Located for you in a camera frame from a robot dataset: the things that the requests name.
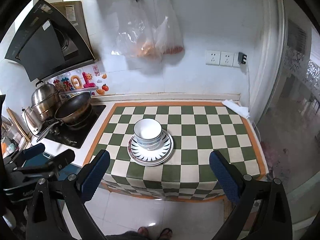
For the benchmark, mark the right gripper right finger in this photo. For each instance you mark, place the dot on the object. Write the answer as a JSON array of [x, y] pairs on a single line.
[[229, 177]]

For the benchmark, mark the black induction cooktop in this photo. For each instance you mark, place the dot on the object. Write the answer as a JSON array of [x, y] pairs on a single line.
[[74, 133]]

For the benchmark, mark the white wall socket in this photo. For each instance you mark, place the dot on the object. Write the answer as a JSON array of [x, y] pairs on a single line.
[[226, 59], [212, 57]]

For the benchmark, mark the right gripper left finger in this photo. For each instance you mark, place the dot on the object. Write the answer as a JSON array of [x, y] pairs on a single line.
[[90, 176]]

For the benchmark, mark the stainless steel pot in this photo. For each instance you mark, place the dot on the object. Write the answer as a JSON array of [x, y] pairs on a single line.
[[45, 100]]

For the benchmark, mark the white wall socket right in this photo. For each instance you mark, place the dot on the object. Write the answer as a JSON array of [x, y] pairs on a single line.
[[226, 59]]

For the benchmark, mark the black range hood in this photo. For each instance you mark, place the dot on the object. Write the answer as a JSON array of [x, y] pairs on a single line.
[[52, 39]]

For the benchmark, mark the green white checkered table mat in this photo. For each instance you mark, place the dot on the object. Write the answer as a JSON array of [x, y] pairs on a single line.
[[196, 128]]

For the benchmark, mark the clear plastic bag right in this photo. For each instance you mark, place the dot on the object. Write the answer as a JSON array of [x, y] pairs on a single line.
[[167, 36]]

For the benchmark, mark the colourful wall sticker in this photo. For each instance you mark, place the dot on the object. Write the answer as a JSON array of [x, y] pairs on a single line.
[[91, 78]]

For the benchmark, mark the black power adapter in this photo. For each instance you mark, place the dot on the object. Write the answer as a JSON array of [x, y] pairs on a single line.
[[242, 58]]

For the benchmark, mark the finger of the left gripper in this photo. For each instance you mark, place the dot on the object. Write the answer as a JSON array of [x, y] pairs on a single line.
[[54, 164], [19, 157]]

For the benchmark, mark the white bowl blue dots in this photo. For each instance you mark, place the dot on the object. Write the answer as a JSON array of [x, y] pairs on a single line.
[[149, 144]]

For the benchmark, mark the clear plastic bag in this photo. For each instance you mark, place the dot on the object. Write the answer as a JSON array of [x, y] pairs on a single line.
[[167, 36], [135, 36]]

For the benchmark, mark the white plate red rim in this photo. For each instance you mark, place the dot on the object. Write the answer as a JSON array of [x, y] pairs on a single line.
[[150, 162]]

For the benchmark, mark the black frying pan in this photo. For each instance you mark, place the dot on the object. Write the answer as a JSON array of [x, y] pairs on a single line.
[[70, 112]]

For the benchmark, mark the clear plastic bag left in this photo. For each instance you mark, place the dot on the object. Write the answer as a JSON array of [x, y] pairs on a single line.
[[135, 36]]

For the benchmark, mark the white wall socket left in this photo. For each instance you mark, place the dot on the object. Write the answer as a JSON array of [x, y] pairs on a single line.
[[212, 57]]

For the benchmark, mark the white bowl black rim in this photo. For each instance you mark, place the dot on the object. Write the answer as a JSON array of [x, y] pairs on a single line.
[[147, 131]]

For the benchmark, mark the white folded cloth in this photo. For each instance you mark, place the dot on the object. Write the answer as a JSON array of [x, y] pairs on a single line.
[[240, 110]]

